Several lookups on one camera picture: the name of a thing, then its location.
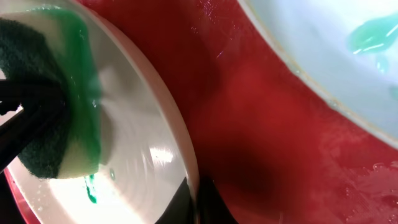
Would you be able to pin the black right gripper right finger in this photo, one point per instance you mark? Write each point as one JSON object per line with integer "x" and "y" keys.
{"x": 212, "y": 208}

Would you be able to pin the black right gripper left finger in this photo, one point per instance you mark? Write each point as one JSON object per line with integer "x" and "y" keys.
{"x": 180, "y": 210}

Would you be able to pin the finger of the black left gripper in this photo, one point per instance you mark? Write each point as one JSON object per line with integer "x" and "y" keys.
{"x": 15, "y": 93}
{"x": 28, "y": 124}

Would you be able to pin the white plate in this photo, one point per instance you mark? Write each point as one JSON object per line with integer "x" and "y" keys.
{"x": 146, "y": 150}

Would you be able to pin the green yellow sponge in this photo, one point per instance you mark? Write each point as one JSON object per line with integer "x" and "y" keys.
{"x": 53, "y": 44}

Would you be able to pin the light blue plate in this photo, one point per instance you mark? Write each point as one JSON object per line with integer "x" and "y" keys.
{"x": 345, "y": 51}

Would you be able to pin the red plastic tray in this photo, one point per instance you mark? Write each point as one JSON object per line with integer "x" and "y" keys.
{"x": 277, "y": 153}

